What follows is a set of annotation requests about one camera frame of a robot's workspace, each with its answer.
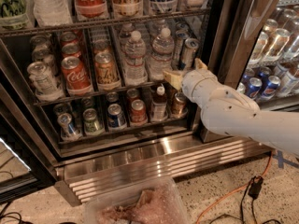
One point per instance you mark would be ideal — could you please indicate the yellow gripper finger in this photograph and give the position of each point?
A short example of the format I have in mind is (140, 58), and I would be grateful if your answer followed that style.
(174, 78)
(199, 64)

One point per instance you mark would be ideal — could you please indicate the redbull can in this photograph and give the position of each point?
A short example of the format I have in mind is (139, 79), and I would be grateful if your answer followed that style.
(181, 36)
(189, 51)

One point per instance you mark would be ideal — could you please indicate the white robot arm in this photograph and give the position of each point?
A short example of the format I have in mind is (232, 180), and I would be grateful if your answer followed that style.
(225, 111)

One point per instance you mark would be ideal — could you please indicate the brown can bottom right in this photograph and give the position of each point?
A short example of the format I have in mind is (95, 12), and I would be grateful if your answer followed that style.
(178, 107)

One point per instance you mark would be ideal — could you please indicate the red can bottom shelf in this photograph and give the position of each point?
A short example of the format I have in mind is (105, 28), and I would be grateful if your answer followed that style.
(138, 114)

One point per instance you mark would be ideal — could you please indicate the pepsi can right fridge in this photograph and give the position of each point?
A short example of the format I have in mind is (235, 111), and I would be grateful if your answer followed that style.
(253, 87)

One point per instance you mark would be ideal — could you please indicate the front orange soda can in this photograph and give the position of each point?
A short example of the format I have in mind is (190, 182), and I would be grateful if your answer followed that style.
(106, 72)

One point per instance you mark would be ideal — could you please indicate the blue pepsi can bottom shelf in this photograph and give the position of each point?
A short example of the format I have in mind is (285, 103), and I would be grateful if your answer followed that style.
(116, 118)

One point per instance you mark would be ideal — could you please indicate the green can bottom shelf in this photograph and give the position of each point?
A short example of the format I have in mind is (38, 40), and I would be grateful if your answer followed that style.
(92, 125)

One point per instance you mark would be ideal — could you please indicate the front red coca-cola can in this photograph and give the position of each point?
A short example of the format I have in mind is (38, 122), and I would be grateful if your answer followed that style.
(76, 76)

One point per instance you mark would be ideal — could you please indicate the middle coca-cola can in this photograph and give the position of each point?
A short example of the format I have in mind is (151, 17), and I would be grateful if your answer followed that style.
(71, 49)

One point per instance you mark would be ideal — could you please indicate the blue silver can bottom left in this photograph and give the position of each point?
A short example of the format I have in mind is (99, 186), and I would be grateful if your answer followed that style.
(70, 132)

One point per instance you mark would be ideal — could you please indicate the front white silver can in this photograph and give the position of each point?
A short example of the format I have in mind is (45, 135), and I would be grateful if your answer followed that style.
(47, 86)

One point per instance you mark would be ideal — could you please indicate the white silver can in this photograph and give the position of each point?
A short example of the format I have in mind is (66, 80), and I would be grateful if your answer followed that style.
(47, 86)
(47, 57)

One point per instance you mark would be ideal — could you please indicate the middle white silver can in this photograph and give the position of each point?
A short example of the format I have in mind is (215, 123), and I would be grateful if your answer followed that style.
(47, 57)

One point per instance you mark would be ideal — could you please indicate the stainless steel fridge base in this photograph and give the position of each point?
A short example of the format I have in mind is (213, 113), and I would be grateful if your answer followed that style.
(83, 178)

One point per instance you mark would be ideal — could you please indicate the green lacroix can top shelf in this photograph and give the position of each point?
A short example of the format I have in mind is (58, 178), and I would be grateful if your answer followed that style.
(15, 14)

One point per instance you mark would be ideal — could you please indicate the front right water bottle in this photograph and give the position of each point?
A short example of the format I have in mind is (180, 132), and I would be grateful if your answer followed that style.
(161, 55)

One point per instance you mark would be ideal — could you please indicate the water bottle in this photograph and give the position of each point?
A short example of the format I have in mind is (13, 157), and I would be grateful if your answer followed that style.
(161, 55)
(134, 65)

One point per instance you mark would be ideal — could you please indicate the white cap juice bottle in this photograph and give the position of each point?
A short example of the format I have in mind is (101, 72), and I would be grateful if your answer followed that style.
(158, 105)

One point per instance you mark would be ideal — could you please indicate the front left water bottle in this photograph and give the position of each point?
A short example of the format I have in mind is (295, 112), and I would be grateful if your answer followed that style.
(134, 65)

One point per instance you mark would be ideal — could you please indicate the large coca-cola bottle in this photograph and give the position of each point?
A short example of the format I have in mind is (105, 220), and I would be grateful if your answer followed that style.
(90, 8)

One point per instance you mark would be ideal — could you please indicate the clear plastic bin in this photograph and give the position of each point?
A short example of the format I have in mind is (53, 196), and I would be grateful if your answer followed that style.
(155, 201)

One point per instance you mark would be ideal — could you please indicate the fridge door frame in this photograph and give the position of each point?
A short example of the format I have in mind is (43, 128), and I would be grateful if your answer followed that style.
(231, 32)

